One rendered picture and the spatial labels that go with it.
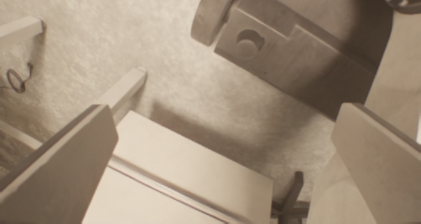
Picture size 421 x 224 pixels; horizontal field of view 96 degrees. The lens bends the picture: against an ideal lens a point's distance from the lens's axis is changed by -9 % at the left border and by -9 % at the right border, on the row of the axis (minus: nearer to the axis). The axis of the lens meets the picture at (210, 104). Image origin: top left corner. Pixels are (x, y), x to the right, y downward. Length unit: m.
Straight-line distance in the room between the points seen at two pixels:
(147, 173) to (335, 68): 0.48
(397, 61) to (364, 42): 0.20
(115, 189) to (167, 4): 0.51
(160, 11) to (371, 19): 0.52
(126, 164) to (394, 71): 0.53
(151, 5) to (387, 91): 0.61
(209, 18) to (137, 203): 0.43
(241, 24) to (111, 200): 0.46
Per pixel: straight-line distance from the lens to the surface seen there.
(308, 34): 0.41
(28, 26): 0.99
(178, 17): 0.66
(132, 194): 0.55
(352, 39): 0.45
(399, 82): 0.25
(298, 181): 0.97
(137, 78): 0.76
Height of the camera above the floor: 0.58
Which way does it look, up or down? 47 degrees down
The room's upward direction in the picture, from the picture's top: 156 degrees counter-clockwise
